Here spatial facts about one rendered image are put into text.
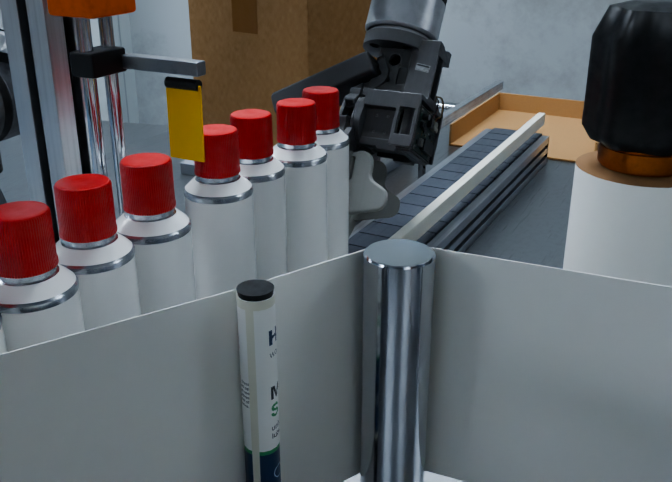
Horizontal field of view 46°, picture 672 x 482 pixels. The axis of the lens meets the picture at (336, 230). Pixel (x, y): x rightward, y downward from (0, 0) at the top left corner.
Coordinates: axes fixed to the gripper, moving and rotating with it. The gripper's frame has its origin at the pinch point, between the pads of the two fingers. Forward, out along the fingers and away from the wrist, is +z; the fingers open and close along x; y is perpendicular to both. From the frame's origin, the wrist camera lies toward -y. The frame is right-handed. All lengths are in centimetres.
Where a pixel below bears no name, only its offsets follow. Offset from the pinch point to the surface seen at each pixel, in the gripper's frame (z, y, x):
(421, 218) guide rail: -4.1, 4.5, 11.2
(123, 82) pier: -54, -177, 158
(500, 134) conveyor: -26, -2, 57
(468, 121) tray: -32, -12, 72
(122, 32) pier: -71, -178, 151
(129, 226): 5.2, 0.5, -31.0
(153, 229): 5.0, 2.1, -30.6
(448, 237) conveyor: -3.3, 5.9, 18.0
